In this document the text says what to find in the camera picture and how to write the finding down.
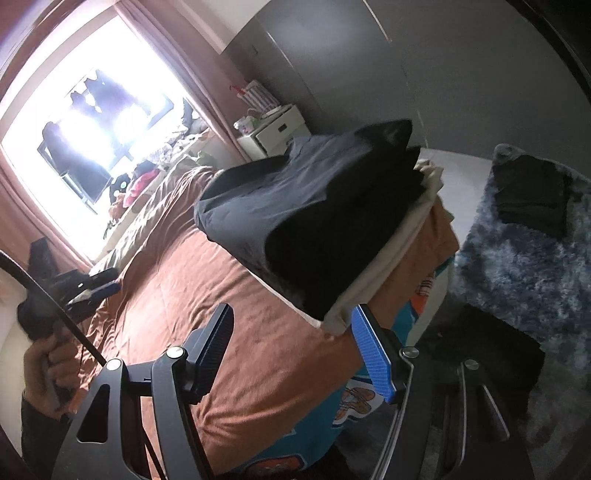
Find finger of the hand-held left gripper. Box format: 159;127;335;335
68;281;121;309
85;268;120;286

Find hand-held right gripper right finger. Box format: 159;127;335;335
350;305;514;480

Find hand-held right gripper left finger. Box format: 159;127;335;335
51;302;235;480

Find black jacket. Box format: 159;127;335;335
194;119;415;260

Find person's left forearm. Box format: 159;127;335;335
19;394;71;467

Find folded black clothes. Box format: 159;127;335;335
263;147;437;325

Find person's left hand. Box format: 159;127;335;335
22;337;85;420

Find brown blanket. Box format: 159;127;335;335
69;166;462;445

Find teal cartoon bed sheet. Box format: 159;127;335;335
222;258;456;480

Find beige quilt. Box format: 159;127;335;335
92;154;219;274

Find black plush toy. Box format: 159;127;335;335
107;172;136;219

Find pink cushion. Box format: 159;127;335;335
130;170;158;195

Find dark cloth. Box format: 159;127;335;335
416;302;546;417

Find grey fluffy rug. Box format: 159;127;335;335
455;143;591;343

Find wide dark hanging garment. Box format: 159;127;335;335
68;69;175;139

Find white nightstand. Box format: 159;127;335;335
235;104;311;161

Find black cloth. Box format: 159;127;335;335
491;154;574;239

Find pink curtain beside nightstand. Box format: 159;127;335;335
115;0;246;145

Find striped bag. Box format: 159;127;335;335
237;80;274;117

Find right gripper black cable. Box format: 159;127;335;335
0;249;112;368

